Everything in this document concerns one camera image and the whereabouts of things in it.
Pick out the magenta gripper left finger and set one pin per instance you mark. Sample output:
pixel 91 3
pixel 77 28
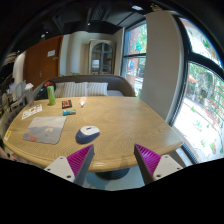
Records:
pixel 73 168

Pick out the striped cushion left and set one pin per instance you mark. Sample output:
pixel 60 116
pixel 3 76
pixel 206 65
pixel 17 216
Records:
pixel 71 89

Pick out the arched glass cabinet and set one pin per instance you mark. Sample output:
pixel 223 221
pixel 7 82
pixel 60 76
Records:
pixel 101 57

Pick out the striped cushion right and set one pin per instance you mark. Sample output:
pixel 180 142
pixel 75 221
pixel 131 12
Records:
pixel 97 89

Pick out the white paper sheet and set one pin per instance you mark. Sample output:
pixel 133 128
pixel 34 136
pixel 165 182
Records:
pixel 32 111

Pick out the black red small box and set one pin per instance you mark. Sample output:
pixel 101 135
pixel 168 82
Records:
pixel 66 104

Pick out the striped cushion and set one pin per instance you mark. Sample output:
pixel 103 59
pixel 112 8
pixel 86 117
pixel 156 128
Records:
pixel 97 89
pixel 71 89

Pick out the clear plastic wrapped item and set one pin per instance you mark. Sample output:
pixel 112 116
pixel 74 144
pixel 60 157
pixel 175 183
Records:
pixel 83 101

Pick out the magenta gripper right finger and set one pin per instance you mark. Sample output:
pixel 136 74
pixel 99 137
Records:
pixel 153 166

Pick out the wooden door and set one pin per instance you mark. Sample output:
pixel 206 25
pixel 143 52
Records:
pixel 42 61

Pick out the yellow sticker label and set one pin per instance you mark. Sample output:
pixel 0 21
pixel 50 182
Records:
pixel 7 135

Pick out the teal small packet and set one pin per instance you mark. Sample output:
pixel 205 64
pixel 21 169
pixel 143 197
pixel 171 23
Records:
pixel 69 112

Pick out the grey picture mouse pad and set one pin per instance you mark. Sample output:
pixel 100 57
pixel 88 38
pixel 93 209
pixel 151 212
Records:
pixel 45 130

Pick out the white tissue holder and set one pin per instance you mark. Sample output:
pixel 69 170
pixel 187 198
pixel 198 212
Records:
pixel 29 94

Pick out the green cylindrical bottle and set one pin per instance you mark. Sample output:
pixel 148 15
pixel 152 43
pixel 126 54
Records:
pixel 51 95

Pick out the blue white computer mouse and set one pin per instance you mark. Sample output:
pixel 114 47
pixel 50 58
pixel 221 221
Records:
pixel 87 134

